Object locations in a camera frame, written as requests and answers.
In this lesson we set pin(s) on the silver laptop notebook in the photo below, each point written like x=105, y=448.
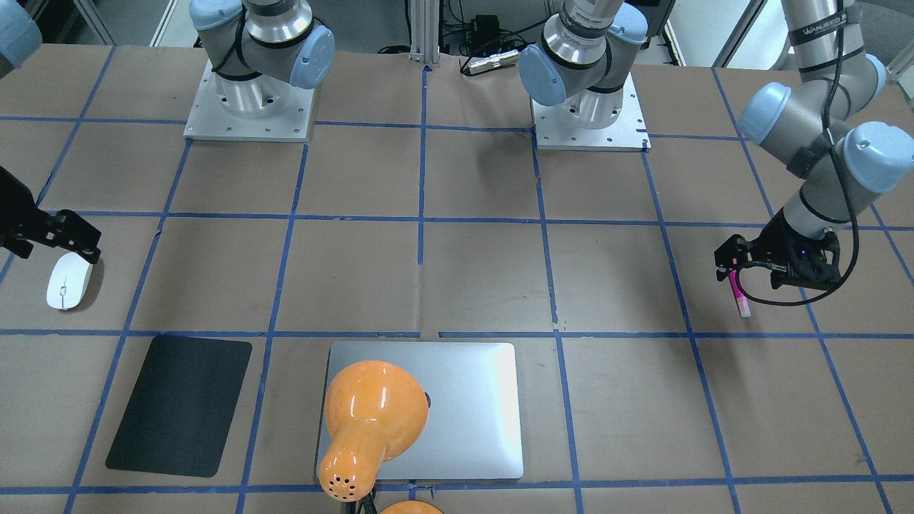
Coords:
x=474, y=428

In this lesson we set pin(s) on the silver cylindrical connector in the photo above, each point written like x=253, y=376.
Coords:
x=485, y=64

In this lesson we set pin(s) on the white computer mouse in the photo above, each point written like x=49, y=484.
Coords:
x=68, y=282

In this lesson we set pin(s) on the black power strip box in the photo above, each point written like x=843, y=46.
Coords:
x=484, y=30

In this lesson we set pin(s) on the black mousepad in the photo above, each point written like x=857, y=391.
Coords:
x=181, y=408

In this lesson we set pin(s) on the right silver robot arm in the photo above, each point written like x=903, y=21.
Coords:
x=266, y=58

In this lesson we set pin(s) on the pink marker pen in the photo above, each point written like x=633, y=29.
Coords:
x=741, y=301

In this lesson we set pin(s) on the aluminium frame post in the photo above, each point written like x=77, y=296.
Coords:
x=424, y=31

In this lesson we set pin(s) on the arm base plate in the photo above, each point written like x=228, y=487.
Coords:
x=628, y=128
x=263, y=109

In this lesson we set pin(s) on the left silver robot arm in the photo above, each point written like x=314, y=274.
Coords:
x=586, y=51

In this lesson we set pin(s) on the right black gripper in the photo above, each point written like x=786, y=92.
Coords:
x=14, y=203

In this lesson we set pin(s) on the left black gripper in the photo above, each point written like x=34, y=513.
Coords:
x=775, y=240

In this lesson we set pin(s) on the orange desk lamp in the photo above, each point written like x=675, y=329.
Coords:
x=374, y=411

